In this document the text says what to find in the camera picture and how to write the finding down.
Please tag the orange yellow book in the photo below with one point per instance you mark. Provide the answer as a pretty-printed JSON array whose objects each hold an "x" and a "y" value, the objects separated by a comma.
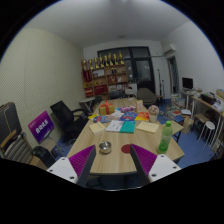
[{"x": 142, "y": 116}]

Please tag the green drink bottle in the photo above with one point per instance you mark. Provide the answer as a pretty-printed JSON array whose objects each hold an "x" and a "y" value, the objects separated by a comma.
[{"x": 165, "y": 140}]

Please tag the potted flowers in white pot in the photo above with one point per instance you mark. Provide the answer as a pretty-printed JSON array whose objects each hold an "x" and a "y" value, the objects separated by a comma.
[{"x": 153, "y": 113}]

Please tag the purple sign board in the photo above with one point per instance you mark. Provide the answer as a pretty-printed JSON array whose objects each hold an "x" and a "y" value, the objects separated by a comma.
[{"x": 40, "y": 126}]

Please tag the grey armchair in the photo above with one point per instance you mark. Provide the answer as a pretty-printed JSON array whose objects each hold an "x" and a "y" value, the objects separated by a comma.
[{"x": 146, "y": 95}]

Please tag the small beige book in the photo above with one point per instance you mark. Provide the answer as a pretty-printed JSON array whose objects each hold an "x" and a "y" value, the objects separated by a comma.
[{"x": 97, "y": 127}]

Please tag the dark glass door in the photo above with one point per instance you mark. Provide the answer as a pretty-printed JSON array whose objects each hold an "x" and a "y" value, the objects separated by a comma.
[{"x": 143, "y": 70}]

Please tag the pink box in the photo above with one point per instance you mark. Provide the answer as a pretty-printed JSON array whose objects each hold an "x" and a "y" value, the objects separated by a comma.
[{"x": 127, "y": 109}]

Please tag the book pile on floor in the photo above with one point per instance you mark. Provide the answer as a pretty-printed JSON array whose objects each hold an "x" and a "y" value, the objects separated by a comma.
[{"x": 178, "y": 110}]

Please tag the cluttered wooden side desk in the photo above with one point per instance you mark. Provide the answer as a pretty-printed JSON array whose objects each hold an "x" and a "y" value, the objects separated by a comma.
[{"x": 208, "y": 105}]

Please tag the white paper sheet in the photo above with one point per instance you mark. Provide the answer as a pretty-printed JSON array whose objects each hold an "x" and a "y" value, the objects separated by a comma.
[{"x": 117, "y": 114}]

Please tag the blue red book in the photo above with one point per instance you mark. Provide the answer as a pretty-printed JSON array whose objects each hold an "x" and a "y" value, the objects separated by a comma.
[{"x": 128, "y": 116}]

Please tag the colourful blue magazine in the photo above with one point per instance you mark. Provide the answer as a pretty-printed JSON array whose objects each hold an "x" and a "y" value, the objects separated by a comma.
[{"x": 101, "y": 119}]

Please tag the black office chair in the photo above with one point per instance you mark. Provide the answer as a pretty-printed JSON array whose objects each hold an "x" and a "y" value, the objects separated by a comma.
[{"x": 66, "y": 116}]

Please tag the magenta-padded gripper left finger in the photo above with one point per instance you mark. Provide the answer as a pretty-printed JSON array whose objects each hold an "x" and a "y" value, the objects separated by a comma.
[{"x": 63, "y": 166}]

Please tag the flat round red coaster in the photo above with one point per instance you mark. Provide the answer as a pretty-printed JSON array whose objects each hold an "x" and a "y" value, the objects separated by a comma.
[{"x": 125, "y": 149}]

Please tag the standing beige card box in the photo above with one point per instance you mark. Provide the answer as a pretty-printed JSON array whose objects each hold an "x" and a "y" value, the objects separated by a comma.
[{"x": 139, "y": 106}]

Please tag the striped chair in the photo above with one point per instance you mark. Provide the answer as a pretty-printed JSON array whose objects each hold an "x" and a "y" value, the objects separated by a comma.
[{"x": 15, "y": 148}]

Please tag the small round white table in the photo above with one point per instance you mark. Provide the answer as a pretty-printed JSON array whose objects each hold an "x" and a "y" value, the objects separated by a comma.
[{"x": 86, "y": 100}]

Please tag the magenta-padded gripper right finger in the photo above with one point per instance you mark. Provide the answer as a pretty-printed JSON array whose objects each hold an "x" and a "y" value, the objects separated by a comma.
[{"x": 160, "y": 166}]

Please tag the wooden shelf unit with trophies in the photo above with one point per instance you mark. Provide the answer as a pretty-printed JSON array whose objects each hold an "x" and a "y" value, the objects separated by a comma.
[{"x": 105, "y": 80}]

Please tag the yellow gift box red ribbon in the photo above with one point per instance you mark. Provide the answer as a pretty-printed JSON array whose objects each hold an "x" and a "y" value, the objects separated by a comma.
[{"x": 106, "y": 108}]

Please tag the black bag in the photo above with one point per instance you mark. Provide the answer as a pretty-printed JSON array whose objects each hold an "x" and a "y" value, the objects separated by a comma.
[{"x": 42, "y": 156}]

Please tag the small metal cup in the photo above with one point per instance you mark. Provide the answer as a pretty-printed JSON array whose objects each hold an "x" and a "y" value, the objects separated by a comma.
[{"x": 105, "y": 147}]

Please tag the large beige envelope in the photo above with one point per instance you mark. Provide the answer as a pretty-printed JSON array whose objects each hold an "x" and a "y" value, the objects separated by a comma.
[{"x": 147, "y": 126}]

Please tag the white air conditioner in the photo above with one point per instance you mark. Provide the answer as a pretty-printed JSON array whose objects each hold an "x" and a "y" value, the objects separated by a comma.
[{"x": 169, "y": 50}]

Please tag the white round stool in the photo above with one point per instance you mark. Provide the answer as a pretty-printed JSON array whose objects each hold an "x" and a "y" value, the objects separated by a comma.
[{"x": 209, "y": 126}]

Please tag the black computer monitor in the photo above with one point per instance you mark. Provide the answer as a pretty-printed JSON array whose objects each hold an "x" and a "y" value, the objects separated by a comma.
[{"x": 187, "y": 83}]

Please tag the teal book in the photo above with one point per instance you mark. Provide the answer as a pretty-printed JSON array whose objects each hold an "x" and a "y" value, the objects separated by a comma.
[{"x": 128, "y": 127}]

